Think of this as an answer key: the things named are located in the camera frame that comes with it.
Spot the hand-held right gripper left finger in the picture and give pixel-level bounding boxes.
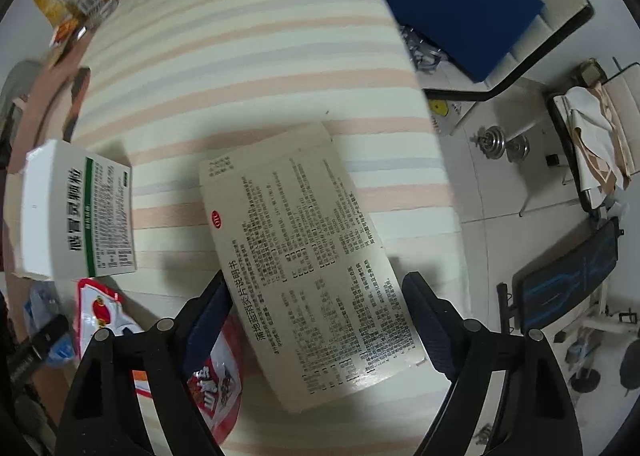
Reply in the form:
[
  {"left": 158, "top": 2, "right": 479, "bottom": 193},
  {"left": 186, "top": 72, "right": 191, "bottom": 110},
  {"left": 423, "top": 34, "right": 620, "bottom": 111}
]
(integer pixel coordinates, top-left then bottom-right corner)
[{"left": 54, "top": 269, "right": 236, "bottom": 456}]

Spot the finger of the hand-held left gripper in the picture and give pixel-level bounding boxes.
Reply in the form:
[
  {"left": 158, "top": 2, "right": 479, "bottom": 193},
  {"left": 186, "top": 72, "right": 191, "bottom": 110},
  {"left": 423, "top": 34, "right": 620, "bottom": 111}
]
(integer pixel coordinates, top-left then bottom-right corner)
[{"left": 30, "top": 313, "right": 70, "bottom": 351}]

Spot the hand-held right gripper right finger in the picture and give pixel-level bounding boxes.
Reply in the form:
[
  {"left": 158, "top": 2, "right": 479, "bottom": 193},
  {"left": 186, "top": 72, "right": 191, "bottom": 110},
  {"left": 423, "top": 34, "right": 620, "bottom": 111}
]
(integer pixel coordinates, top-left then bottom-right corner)
[{"left": 401, "top": 271, "right": 583, "bottom": 456}]

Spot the blue wrapper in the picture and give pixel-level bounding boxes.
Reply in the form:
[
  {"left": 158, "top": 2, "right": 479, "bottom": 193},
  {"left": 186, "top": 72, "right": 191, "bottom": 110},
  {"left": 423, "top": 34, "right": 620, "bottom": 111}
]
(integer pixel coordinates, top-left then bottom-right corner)
[{"left": 22, "top": 283, "right": 76, "bottom": 362}]

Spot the beige medicine box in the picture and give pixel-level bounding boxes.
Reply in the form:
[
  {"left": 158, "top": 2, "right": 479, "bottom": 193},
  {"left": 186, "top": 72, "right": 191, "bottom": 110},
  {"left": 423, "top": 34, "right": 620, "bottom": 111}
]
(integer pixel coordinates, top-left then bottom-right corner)
[{"left": 197, "top": 122, "right": 428, "bottom": 414}]

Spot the red white snack packet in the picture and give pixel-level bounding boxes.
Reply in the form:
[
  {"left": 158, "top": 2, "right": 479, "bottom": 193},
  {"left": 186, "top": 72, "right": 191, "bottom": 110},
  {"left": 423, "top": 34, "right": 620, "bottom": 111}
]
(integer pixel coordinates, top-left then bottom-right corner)
[{"left": 75, "top": 277, "right": 243, "bottom": 444}]

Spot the green white medicine box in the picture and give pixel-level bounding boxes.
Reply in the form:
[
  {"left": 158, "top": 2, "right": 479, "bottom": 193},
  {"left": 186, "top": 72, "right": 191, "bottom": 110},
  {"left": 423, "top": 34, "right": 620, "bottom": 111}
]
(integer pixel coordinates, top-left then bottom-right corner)
[{"left": 14, "top": 139, "right": 138, "bottom": 281}]

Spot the black blue fitness board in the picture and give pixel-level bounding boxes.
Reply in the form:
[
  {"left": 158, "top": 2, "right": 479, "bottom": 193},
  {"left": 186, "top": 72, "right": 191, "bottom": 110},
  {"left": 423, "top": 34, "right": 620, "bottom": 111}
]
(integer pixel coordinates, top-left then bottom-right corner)
[{"left": 497, "top": 219, "right": 623, "bottom": 337}]

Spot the metal dumbbell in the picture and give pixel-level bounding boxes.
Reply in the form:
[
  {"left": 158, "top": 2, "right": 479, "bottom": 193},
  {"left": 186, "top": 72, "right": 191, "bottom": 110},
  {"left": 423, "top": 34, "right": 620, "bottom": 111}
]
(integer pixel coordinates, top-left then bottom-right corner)
[{"left": 472, "top": 125, "right": 532, "bottom": 163}]

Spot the yellow smiley bag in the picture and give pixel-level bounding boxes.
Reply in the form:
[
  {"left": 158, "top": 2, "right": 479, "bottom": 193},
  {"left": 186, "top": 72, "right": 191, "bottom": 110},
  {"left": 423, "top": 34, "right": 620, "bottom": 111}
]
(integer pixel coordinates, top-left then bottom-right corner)
[{"left": 427, "top": 96, "right": 476, "bottom": 137}]

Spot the pink brown table cloth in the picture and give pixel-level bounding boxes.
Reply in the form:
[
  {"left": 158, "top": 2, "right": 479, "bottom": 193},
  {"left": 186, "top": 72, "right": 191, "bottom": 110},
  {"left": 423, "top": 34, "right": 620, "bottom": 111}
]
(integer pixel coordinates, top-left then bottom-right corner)
[{"left": 0, "top": 26, "right": 98, "bottom": 417}]

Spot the grey folding chair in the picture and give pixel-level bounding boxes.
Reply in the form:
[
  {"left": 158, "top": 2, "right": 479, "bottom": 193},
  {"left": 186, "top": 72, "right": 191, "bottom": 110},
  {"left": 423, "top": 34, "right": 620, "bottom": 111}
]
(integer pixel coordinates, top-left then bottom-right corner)
[{"left": 0, "top": 61, "right": 43, "bottom": 157}]

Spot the striped tablecloth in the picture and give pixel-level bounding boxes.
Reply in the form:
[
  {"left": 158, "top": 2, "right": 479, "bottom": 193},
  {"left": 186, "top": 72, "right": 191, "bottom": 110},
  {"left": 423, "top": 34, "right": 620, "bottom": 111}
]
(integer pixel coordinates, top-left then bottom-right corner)
[{"left": 65, "top": 0, "right": 481, "bottom": 456}]

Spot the beige cloth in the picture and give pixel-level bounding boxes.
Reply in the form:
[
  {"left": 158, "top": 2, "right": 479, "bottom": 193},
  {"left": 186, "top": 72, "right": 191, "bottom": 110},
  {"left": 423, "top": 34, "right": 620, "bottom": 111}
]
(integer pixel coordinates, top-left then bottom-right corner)
[{"left": 562, "top": 86, "right": 638, "bottom": 192}]

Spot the small orange box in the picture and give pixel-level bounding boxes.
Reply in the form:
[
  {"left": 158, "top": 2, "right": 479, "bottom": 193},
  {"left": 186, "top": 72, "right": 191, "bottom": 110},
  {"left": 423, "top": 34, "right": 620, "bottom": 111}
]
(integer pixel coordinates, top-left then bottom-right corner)
[{"left": 50, "top": 21, "right": 88, "bottom": 44}]

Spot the bundle of cables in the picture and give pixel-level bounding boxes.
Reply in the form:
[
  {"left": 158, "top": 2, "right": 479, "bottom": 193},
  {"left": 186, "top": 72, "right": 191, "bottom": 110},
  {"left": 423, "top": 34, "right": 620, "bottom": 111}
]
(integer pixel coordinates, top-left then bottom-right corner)
[{"left": 400, "top": 26, "right": 446, "bottom": 72}]

